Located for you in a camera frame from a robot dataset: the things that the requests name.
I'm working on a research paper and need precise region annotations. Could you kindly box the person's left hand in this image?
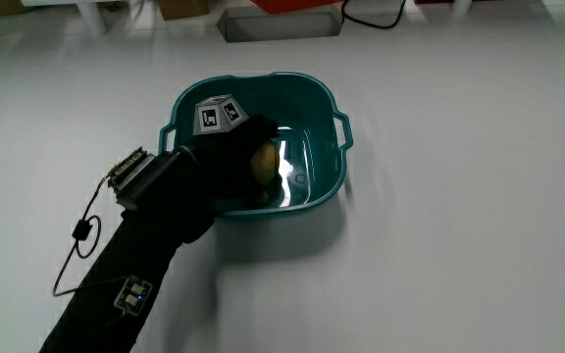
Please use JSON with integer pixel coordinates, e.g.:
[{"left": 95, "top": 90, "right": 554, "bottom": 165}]
[{"left": 182, "top": 93, "right": 281, "bottom": 203}]

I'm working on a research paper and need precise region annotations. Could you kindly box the teal plastic basin plate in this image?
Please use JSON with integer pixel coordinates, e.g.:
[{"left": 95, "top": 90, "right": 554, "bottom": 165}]
[{"left": 158, "top": 71, "right": 354, "bottom": 220}]

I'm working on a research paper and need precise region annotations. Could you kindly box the person's left forearm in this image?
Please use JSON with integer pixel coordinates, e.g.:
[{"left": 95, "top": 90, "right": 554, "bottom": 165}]
[{"left": 39, "top": 185, "right": 218, "bottom": 353}]

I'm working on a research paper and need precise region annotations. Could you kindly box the black wrist tracker module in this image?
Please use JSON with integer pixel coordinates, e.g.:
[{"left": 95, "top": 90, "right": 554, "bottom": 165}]
[{"left": 107, "top": 146, "right": 198, "bottom": 212}]

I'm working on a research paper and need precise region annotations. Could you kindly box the grey metal tray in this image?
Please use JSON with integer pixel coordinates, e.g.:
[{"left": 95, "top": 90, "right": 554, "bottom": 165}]
[{"left": 215, "top": 5, "right": 345, "bottom": 44}]

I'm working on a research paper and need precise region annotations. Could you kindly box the small white sensor board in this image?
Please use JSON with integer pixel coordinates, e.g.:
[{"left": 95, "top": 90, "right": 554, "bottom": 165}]
[{"left": 113, "top": 275, "right": 154, "bottom": 317}]

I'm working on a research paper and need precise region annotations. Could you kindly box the red plastic object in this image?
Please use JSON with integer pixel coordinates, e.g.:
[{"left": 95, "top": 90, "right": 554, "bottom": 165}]
[{"left": 250, "top": 0, "right": 345, "bottom": 15}]

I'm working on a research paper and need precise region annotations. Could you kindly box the white table leg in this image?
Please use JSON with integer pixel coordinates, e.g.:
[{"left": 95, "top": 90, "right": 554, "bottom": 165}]
[{"left": 75, "top": 0, "right": 109, "bottom": 38}]

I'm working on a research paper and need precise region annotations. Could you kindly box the thin black sensor cable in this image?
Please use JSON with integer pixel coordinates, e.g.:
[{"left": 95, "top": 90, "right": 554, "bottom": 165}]
[{"left": 51, "top": 175, "right": 131, "bottom": 299}]

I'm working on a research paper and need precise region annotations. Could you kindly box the black power cable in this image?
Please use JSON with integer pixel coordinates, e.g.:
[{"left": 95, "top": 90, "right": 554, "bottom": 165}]
[{"left": 339, "top": 0, "right": 408, "bottom": 30}]

